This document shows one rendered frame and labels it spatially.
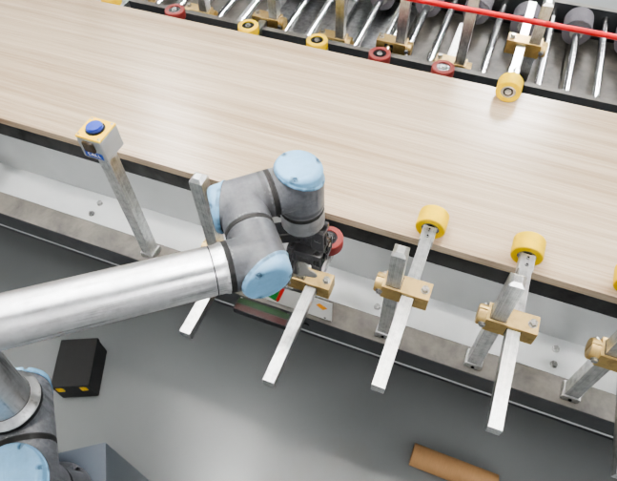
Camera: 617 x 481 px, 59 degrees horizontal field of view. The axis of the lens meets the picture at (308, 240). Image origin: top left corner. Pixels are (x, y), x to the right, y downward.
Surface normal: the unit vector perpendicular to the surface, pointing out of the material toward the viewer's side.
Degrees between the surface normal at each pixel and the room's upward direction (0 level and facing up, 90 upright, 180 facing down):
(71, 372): 0
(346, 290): 0
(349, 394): 0
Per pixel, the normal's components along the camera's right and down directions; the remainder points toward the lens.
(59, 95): -0.02, -0.58
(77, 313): 0.33, 0.27
